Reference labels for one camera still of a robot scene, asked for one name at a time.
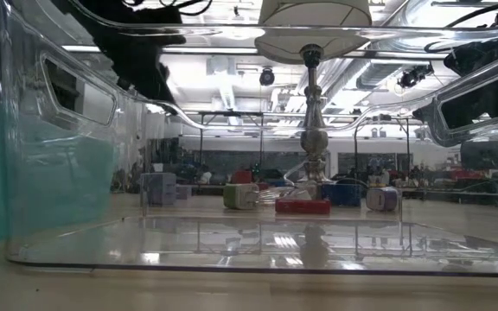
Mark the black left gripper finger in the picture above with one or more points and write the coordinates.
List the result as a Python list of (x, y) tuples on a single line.
[(170, 93), (141, 82)]

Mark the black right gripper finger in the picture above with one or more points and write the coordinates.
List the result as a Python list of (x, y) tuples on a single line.
[(456, 112), (482, 58)]

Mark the light blue wall charger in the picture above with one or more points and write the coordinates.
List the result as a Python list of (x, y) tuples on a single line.
[(183, 192), (158, 189)]

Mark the red wall charger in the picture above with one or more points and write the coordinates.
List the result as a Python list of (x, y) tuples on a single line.
[(241, 177)]

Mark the purple wall charger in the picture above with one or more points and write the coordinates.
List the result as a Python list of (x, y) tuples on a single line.
[(382, 199)]

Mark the green wall charger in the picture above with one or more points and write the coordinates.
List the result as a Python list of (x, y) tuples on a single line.
[(240, 196)]

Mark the dark blue slim block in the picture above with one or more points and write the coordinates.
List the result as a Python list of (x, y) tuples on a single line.
[(342, 195)]

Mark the red digital clock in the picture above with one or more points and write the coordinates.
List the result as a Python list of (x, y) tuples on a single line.
[(303, 206)]

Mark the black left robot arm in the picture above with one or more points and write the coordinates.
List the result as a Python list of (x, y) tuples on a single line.
[(102, 17)]

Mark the black monitor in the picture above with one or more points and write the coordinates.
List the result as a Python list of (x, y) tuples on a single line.
[(482, 155)]

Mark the black ceiling spotlight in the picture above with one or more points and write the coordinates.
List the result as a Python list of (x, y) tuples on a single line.
[(413, 77)]

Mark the silver table lamp white shade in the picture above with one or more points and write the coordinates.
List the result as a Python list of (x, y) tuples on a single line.
[(314, 138)]

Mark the clear plastic bin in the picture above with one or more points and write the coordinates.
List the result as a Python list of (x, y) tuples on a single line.
[(249, 242)]

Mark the black frame stand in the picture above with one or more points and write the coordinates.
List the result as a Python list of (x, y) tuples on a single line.
[(231, 113), (355, 142)]

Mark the black round hanging camera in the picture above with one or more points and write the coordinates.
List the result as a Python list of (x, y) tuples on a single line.
[(267, 77)]

